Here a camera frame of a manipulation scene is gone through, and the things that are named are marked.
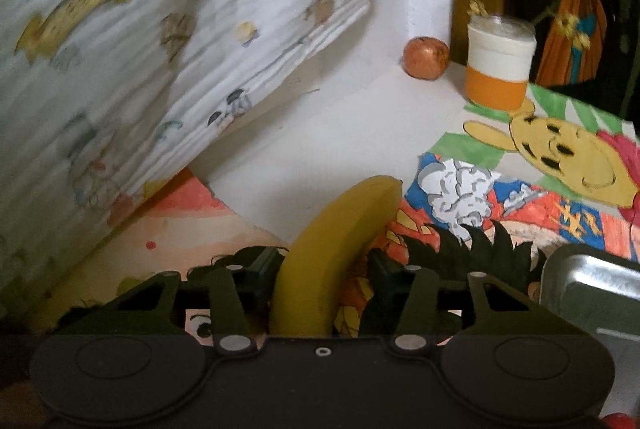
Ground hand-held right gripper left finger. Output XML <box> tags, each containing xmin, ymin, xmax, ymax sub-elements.
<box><xmin>50</xmin><ymin>246</ymin><xmax>291</xmax><ymax>355</ymax></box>

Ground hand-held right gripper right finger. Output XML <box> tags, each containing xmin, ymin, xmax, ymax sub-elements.
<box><xmin>369</xmin><ymin>249</ymin><xmax>596</xmax><ymax>355</ymax></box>

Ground yellow banana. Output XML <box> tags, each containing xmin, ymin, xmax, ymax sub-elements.
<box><xmin>268</xmin><ymin>175</ymin><xmax>403</xmax><ymax>338</ymax></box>

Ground metal tray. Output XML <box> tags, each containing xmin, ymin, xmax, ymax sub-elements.
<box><xmin>540</xmin><ymin>243</ymin><xmax>640</xmax><ymax>346</ymax></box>

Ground red tomato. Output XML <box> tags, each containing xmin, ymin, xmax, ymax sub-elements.
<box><xmin>601</xmin><ymin>414</ymin><xmax>638</xmax><ymax>429</ymax></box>

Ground red apple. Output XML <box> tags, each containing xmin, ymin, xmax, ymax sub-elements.
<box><xmin>403</xmin><ymin>36</ymin><xmax>450</xmax><ymax>81</ymax></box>

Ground yellow bear drawing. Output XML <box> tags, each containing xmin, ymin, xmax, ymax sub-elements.
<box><xmin>462</xmin><ymin>84</ymin><xmax>640</xmax><ymax>220</ymax></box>

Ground orange and white cup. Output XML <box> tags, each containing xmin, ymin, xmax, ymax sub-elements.
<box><xmin>465</xmin><ymin>16</ymin><xmax>537</xmax><ymax>111</ymax></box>

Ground white cartoon printed blanket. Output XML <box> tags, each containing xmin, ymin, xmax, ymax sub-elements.
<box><xmin>0</xmin><ymin>0</ymin><xmax>388</xmax><ymax>325</ymax></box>

